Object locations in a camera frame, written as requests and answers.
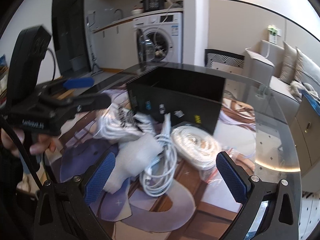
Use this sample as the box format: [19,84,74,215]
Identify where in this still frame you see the black cardboard box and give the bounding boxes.
[126,67,226,134]

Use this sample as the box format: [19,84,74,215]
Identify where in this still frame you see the white foam sheet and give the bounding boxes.
[103,133,163,194]

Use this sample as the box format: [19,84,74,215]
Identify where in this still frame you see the bagged white cable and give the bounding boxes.
[170,122,223,172]

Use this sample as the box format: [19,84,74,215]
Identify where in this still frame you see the person's left hand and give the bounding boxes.
[1,128,56,157]

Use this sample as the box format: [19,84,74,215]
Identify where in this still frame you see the kitchen counter cabinets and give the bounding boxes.
[93,8,183,69]

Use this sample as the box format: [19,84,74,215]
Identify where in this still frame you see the white washing machine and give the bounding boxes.
[133,11,183,63]

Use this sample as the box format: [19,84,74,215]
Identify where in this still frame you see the grey drawer cabinet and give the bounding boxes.
[290,97,319,176]

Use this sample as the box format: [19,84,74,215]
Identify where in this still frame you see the anime print desk mat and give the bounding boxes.
[44,86,256,239]

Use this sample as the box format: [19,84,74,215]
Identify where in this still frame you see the black pressure cooker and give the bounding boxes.
[141,0,166,12]

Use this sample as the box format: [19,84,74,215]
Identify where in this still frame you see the grey sofa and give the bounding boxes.
[243,39,320,131]

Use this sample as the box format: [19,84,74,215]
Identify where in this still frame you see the grey crumpled clothing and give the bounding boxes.
[290,81,318,101]

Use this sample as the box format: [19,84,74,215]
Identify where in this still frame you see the black patterned chair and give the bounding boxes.
[204,49,245,69]

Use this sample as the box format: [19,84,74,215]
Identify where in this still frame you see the beige cushion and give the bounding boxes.
[279,42,297,84]

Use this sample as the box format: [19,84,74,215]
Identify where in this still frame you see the grey cushion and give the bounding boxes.
[294,47,319,86]

